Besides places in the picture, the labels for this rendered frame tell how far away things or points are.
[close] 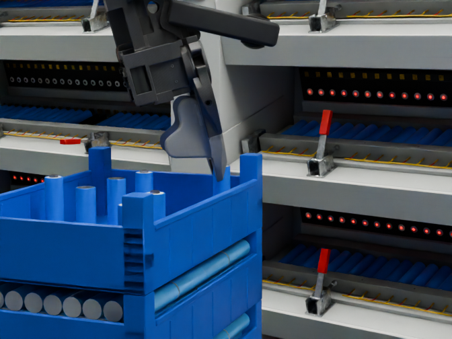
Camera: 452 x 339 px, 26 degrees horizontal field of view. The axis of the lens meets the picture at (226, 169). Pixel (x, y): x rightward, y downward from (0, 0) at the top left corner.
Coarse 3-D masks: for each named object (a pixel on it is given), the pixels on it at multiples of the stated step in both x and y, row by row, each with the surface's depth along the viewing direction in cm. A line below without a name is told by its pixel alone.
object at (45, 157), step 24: (48, 96) 190; (72, 96) 186; (96, 96) 182; (120, 96) 178; (0, 144) 175; (24, 144) 173; (48, 144) 170; (0, 168) 176; (24, 168) 172; (48, 168) 168; (72, 168) 164; (120, 168) 157; (144, 168) 154; (168, 168) 151
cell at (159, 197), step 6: (150, 192) 87; (156, 192) 86; (162, 192) 87; (156, 198) 86; (162, 198) 86; (156, 204) 86; (162, 204) 86; (156, 210) 86; (162, 210) 86; (156, 216) 86; (162, 216) 86
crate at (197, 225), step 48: (96, 192) 110; (192, 192) 108; (240, 192) 98; (0, 240) 82; (48, 240) 80; (96, 240) 79; (144, 240) 77; (192, 240) 87; (96, 288) 79; (144, 288) 78
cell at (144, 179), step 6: (138, 174) 99; (144, 174) 99; (150, 174) 99; (138, 180) 99; (144, 180) 99; (150, 180) 99; (138, 186) 99; (144, 186) 99; (150, 186) 99; (144, 192) 99
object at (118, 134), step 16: (16, 128) 178; (32, 128) 175; (48, 128) 173; (64, 128) 170; (80, 128) 168; (96, 128) 166; (112, 128) 164; (128, 128) 163; (112, 144) 162; (144, 144) 158
